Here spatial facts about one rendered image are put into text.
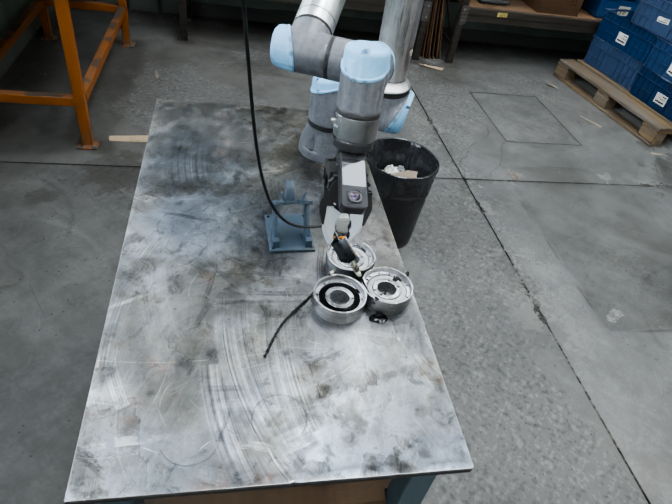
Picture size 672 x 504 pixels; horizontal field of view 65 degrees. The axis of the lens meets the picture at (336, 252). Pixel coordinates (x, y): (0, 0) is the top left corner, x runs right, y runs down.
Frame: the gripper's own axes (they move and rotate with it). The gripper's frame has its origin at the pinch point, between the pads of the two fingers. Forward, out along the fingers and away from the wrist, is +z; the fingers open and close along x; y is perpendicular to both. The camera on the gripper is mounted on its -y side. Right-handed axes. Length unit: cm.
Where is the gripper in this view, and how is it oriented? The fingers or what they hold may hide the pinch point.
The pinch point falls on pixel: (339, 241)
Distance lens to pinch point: 99.3
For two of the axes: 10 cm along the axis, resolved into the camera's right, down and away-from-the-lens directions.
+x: -9.8, -0.3, -2.0
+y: -1.5, -5.6, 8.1
